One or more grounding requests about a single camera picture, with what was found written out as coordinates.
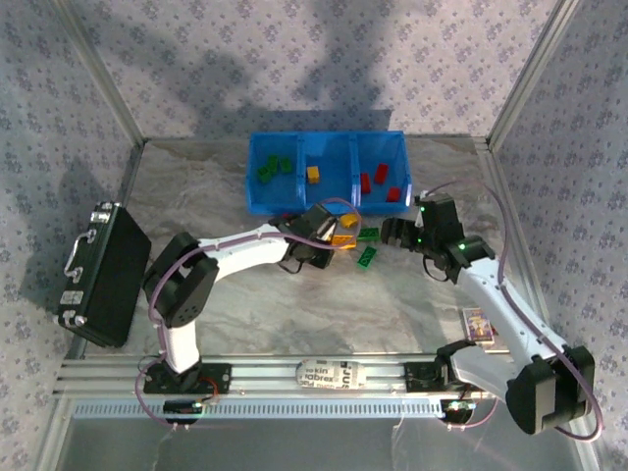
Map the white printed sticker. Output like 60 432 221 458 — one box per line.
293 359 365 393

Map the small black circuit board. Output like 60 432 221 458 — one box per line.
440 397 478 424
163 399 205 419

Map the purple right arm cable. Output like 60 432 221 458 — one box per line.
424 179 605 443

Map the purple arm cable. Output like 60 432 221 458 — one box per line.
424 179 605 443
134 197 364 436

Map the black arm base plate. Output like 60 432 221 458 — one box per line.
142 362 233 395
404 361 495 393

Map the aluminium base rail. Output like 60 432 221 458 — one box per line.
52 352 590 397

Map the grey slotted cable duct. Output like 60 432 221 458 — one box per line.
72 396 492 419

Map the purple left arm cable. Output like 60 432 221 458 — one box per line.
134 197 364 436

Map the aluminium frame post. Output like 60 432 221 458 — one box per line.
485 0 585 151
51 0 148 148

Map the black case with silver handle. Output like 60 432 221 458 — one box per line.
52 199 152 349

